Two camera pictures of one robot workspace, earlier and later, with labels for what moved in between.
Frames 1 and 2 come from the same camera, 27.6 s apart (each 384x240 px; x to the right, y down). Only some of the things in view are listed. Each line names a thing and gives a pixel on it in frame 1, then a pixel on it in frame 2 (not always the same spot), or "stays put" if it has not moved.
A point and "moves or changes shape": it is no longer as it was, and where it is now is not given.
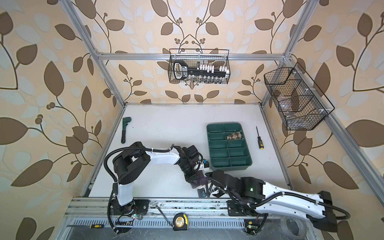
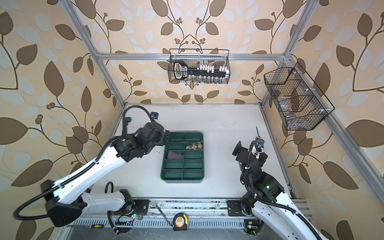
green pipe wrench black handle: [125, 120] stays put
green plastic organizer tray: [225, 154] → [190, 169]
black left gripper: [191, 179] → [163, 142]
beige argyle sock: [236, 135] moves or changes shape
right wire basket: [301, 104] stays put
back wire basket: [199, 66] stays put
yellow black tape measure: [180, 222] stays put
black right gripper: [213, 173] → [238, 148]
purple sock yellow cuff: [202, 181] moves or changes shape
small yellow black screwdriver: [96, 226] stays put
